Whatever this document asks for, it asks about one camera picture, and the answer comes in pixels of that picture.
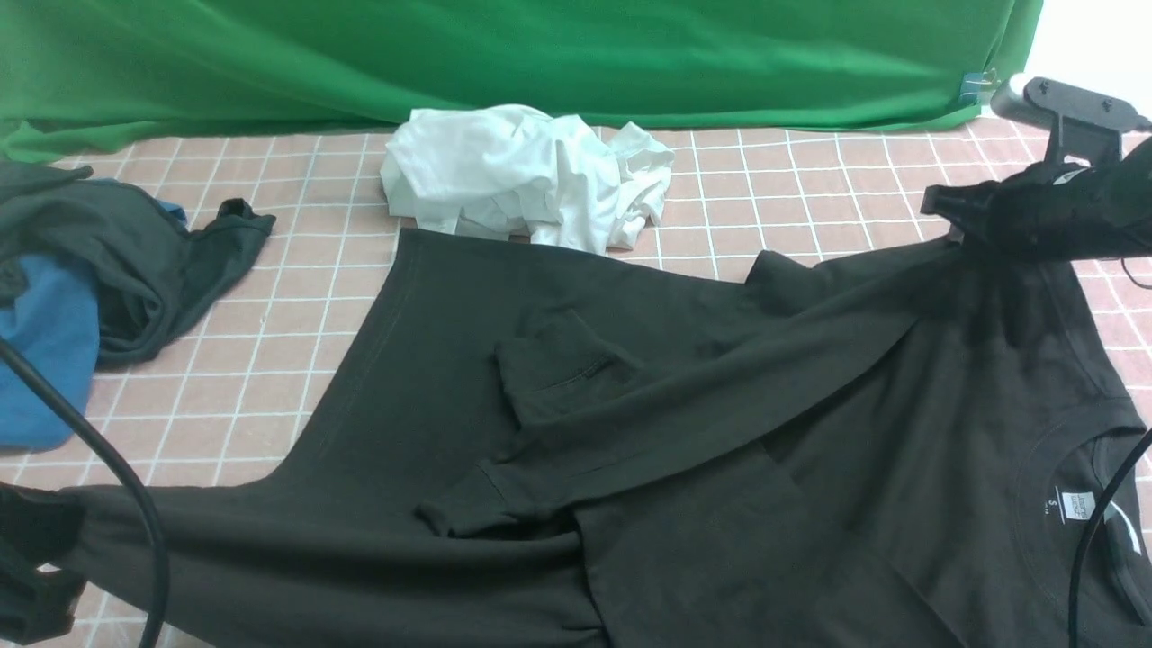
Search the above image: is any metal binder clip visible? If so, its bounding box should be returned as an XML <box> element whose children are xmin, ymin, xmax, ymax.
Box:
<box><xmin>956</xmin><ymin>68</ymin><xmax>1000</xmax><ymax>106</ymax></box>

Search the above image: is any black camera cable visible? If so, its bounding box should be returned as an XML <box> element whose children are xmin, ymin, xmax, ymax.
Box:
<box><xmin>0</xmin><ymin>337</ymin><xmax>170</xmax><ymax>648</ymax></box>
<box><xmin>1067</xmin><ymin>427</ymin><xmax>1152</xmax><ymax>648</ymax></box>

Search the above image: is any white shirt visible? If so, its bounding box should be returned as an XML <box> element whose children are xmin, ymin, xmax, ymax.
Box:
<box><xmin>380</xmin><ymin>105</ymin><xmax>675</xmax><ymax>255</ymax></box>

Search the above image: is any dark teal shirt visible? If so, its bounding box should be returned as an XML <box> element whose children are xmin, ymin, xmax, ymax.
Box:
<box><xmin>1</xmin><ymin>161</ymin><xmax>276</xmax><ymax>368</ymax></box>

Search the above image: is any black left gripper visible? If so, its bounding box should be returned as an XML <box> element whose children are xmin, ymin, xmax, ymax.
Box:
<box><xmin>1</xmin><ymin>485</ymin><xmax>86</xmax><ymax>645</ymax></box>

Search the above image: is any dark gray long-sleeve top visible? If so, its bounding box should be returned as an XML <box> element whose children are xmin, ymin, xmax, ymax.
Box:
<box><xmin>152</xmin><ymin>229</ymin><xmax>1144</xmax><ymax>647</ymax></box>

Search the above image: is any black right camera cable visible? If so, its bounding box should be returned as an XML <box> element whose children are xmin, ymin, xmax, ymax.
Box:
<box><xmin>1067</xmin><ymin>427</ymin><xmax>1152</xmax><ymax>648</ymax></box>

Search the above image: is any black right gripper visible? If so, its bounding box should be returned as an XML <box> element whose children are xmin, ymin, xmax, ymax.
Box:
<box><xmin>919</xmin><ymin>140</ymin><xmax>1151</xmax><ymax>264</ymax></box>

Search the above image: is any blue t-shirt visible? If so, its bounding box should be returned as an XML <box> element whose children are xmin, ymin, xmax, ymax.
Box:
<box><xmin>0</xmin><ymin>178</ymin><xmax>188</xmax><ymax>451</ymax></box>

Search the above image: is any green backdrop cloth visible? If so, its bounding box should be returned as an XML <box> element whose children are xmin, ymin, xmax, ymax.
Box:
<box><xmin>1</xmin><ymin>1</ymin><xmax>1043</xmax><ymax>163</ymax></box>

